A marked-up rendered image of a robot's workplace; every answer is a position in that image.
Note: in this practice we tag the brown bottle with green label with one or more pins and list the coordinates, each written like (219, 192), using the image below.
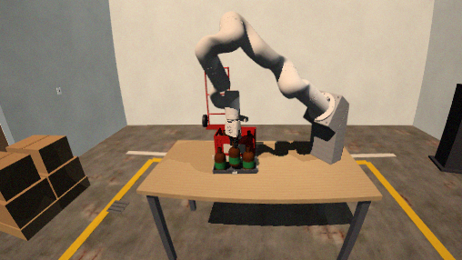
(220, 159)
(248, 159)
(234, 156)

